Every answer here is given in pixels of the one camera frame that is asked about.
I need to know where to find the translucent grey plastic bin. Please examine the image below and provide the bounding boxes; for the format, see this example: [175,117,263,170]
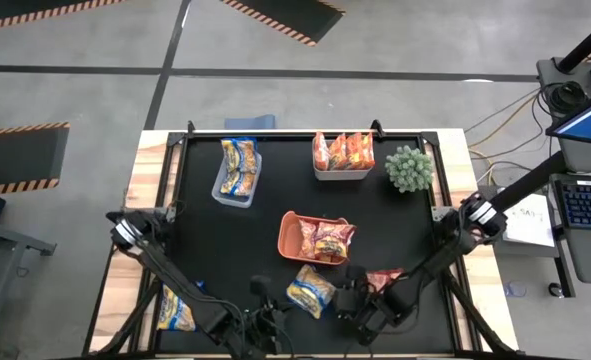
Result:
[210,149,264,210]

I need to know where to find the pink Maruchan ramen packet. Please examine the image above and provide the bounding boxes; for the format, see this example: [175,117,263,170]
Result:
[298,219,319,260]
[365,267,406,295]
[314,222,357,264]

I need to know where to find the coiled black cable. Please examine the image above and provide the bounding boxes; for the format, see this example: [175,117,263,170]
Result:
[544,79,591,115]

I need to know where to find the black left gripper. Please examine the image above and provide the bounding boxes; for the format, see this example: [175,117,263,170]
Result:
[234,273,289,357]

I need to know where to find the orange plastic bin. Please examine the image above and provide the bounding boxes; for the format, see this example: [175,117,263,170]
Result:
[277,209,357,266]

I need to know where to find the black hazard-striped floor mat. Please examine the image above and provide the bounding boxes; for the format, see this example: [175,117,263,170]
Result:
[0,0,126,34]
[0,121,71,196]
[218,0,346,48]

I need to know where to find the grey equipment cart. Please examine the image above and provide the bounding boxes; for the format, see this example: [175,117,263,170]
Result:
[535,55,591,124]

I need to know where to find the black aluminium table frame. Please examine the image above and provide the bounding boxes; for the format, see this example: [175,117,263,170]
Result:
[82,118,521,360]

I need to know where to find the black table mat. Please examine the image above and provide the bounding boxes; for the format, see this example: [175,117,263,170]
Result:
[157,133,457,356]

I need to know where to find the green artificial plant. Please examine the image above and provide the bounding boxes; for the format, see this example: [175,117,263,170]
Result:
[384,144,435,194]

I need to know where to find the grey metal desk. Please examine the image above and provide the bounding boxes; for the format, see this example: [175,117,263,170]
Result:
[0,214,57,360]

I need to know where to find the computer monitor blue screen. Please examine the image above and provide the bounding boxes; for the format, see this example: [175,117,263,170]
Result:
[545,92,591,149]

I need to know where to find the blue Maruchan ramen packet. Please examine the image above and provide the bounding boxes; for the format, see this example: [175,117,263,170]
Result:
[218,169,257,198]
[219,137,259,175]
[156,282,206,333]
[285,263,337,320]

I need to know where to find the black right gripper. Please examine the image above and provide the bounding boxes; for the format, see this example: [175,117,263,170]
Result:
[334,264,391,346]

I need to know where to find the white plastic bin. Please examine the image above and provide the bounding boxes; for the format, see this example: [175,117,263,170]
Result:
[312,134,375,182]

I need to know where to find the white paper sheet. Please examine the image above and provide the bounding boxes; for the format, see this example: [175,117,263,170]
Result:
[502,192,556,249]

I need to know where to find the black backlit keyboard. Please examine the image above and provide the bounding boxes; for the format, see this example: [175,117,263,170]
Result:
[557,177,591,231]

